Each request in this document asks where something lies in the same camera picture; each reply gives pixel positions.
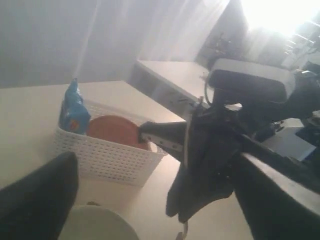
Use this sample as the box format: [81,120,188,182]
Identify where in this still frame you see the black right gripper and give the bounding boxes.
[138,105,254,223]

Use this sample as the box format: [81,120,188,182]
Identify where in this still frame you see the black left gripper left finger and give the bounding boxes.
[0,152,79,240]

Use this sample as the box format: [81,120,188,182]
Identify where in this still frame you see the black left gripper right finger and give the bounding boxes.
[234,153,320,240]

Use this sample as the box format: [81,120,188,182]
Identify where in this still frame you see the grey ceramic bowl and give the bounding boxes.
[58,205,139,240]

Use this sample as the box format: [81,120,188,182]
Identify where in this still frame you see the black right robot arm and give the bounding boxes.
[138,78,320,226]

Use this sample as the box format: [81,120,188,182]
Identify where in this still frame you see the grey side table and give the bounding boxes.
[127,60,209,120]

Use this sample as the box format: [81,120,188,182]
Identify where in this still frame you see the brown wooden plate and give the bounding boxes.
[86,115,151,151]

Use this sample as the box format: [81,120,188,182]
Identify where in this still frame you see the white perforated plastic basket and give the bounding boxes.
[50,127,167,187]

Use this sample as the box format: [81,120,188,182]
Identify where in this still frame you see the blue snack packet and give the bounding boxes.
[58,78,91,135]

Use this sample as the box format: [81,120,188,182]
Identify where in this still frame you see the white curtain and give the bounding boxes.
[0,0,228,88]

